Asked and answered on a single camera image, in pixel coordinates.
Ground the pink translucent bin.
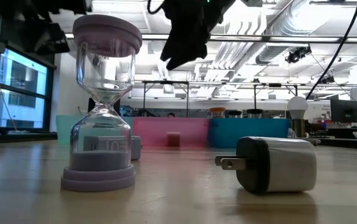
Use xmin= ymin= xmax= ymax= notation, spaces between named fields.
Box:
xmin=132 ymin=116 xmax=210 ymax=147

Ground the yellow sand black hourglass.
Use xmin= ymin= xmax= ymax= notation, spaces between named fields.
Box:
xmin=246 ymin=108 xmax=263 ymax=119

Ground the black power cable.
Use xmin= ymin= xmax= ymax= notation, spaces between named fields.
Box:
xmin=305 ymin=0 xmax=357 ymax=100

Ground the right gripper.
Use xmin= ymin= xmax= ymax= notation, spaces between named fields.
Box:
xmin=160 ymin=0 xmax=238 ymax=71

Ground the black track spotlight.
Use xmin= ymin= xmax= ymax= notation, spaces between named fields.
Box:
xmin=317 ymin=74 xmax=335 ymax=85
xmin=284 ymin=45 xmax=312 ymax=65

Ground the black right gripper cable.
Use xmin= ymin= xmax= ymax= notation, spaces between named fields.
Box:
xmin=146 ymin=0 xmax=167 ymax=16

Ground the white light bulb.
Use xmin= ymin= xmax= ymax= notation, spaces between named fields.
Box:
xmin=286 ymin=96 xmax=309 ymax=138

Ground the light blue cube charger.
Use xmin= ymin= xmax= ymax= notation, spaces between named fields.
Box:
xmin=130 ymin=135 xmax=142 ymax=161

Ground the black tall table frame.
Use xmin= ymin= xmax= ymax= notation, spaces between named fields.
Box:
xmin=141 ymin=80 xmax=190 ymax=118
xmin=252 ymin=82 xmax=299 ymax=110

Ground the purple sand hourglass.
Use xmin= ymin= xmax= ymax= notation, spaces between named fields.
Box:
xmin=60 ymin=14 xmax=143 ymax=193

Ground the black computer monitor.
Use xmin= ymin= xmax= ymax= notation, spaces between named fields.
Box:
xmin=330 ymin=98 xmax=357 ymax=124

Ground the blue plastic bin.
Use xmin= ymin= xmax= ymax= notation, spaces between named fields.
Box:
xmin=208 ymin=117 xmax=291 ymax=149

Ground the silver black wall charger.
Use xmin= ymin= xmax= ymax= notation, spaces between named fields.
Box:
xmin=215 ymin=136 xmax=318 ymax=194

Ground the window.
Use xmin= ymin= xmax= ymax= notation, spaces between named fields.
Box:
xmin=0 ymin=46 xmax=55 ymax=131

